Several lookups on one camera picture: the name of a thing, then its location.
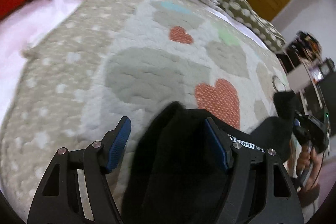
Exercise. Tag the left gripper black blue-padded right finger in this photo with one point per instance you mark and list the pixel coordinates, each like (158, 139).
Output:
(258, 188)

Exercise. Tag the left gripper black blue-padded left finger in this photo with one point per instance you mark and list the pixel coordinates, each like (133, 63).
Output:
(74, 188)

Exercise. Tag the black pants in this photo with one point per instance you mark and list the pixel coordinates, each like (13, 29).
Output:
(175, 175)

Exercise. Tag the black television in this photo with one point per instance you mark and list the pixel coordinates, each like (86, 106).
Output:
(328, 89)

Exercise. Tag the small round clock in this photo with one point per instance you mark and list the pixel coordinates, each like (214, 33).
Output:
(327, 67)

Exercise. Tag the white shelf unit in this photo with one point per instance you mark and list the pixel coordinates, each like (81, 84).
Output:
(298, 58)

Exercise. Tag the olive white-dotted pillow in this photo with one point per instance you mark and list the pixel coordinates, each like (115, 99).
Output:
(242, 12)

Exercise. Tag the heart patterned quilt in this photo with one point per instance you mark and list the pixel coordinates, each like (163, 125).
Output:
(115, 58)

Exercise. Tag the pink bed sheet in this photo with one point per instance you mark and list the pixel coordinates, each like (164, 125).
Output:
(23, 29)

